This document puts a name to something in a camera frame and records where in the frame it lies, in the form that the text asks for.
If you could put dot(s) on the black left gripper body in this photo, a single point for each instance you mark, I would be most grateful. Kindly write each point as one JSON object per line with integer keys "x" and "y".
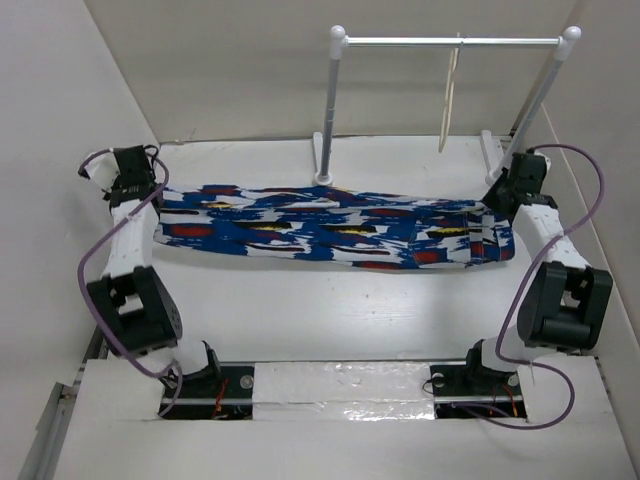
{"x": 115, "y": 187}

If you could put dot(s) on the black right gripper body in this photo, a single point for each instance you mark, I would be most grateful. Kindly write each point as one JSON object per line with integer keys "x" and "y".
{"x": 494, "y": 198}

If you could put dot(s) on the cream clothes hanger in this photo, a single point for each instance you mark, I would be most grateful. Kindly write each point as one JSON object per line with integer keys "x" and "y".
{"x": 448, "y": 98}

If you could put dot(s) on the blue patterned trousers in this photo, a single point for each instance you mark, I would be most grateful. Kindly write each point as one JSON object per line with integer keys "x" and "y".
{"x": 326, "y": 224}

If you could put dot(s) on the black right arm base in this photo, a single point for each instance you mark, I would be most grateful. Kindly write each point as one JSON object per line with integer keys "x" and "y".
{"x": 459, "y": 395}

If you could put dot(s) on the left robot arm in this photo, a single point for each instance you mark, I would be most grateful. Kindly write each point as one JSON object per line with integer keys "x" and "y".
{"x": 125, "y": 294}

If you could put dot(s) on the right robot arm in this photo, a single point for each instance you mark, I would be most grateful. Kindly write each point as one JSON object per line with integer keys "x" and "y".
{"x": 562, "y": 300}

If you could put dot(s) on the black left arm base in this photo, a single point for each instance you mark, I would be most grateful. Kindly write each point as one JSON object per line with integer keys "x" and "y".
{"x": 225, "y": 399}

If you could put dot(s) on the white clothes rack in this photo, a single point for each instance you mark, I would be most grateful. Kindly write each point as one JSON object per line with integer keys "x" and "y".
{"x": 560, "y": 48}

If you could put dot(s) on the silver tape strip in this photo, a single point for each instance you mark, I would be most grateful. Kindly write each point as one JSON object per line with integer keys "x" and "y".
{"x": 342, "y": 391}

